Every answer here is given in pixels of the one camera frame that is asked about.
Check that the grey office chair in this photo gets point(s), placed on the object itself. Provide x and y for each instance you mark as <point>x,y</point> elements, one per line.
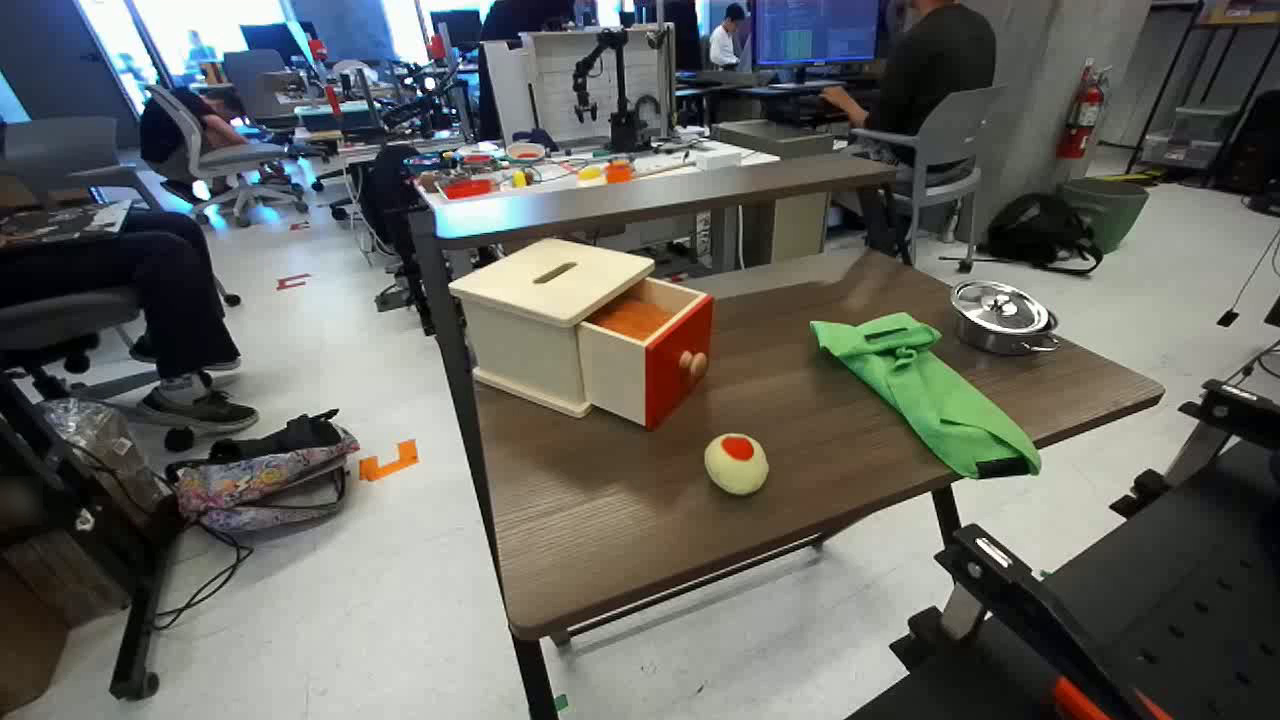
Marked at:
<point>241,161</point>

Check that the metal pot with lid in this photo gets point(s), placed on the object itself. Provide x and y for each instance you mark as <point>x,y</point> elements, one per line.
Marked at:
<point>1003,318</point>

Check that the clear plastic bag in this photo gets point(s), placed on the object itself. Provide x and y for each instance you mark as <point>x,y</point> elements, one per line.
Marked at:
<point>100,445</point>

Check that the black robot cart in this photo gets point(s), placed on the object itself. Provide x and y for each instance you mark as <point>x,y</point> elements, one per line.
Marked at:
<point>1186,600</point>

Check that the long grey work table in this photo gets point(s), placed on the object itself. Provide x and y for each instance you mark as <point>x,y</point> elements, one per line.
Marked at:
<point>643,192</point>

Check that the green bin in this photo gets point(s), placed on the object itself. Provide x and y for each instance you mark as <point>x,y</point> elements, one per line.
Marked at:
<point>1116,213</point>

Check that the small black robot arm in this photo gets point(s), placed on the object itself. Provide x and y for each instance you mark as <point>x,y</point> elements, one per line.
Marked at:
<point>622,95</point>

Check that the computer monitor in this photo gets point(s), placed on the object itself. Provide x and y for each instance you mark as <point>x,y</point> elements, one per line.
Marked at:
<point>812,31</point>

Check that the person in white shirt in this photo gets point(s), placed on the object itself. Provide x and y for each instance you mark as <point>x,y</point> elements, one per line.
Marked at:
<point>727,40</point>

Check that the person in office chair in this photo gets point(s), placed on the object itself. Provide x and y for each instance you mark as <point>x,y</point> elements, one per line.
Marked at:
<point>172,134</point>

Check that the seated person black clothes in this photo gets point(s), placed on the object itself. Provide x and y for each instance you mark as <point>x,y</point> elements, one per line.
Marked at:
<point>161,286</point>

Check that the cream ball red spot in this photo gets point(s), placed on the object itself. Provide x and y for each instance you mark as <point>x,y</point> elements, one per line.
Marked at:
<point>739,467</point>

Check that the green cloth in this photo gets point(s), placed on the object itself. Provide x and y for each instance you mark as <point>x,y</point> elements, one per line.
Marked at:
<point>935,403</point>

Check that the black backpack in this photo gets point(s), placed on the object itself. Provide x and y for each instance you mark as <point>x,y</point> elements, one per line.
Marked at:
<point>1041,228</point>

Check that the orange floor bracket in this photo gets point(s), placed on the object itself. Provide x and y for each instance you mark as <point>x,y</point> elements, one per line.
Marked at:
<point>391,467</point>

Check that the seated person dark shirt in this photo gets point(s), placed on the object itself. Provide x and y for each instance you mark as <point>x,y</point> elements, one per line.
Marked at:
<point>940,66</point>

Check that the black table frame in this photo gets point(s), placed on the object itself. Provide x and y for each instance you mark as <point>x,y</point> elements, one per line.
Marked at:
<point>535,680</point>

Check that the white board panel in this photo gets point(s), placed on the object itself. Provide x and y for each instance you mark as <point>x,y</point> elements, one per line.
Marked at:
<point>535,82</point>

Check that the colourful bag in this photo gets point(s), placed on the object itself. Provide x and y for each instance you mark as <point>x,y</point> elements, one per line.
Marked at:
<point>261,485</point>

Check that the orange block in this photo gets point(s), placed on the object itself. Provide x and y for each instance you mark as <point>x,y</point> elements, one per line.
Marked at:
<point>622,174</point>

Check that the grey plastic chair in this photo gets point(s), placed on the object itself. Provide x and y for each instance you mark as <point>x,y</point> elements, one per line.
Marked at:
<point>954,134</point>

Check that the grey seat chair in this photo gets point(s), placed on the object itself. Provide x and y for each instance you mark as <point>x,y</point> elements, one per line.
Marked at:
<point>66,318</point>

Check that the wooden box with slot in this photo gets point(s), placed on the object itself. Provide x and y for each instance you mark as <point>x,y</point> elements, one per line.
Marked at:
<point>527,334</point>

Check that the wooden drawer red front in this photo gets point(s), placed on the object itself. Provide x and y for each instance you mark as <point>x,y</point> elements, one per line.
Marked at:
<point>672,364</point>

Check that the black mount bracket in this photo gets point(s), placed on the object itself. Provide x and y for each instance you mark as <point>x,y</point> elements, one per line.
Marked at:
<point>1233,411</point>

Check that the red bowl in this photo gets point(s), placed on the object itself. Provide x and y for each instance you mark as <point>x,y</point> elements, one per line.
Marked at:
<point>466,189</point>

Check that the red fire extinguisher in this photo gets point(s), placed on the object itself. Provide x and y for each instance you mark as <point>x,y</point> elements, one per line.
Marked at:
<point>1083,120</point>

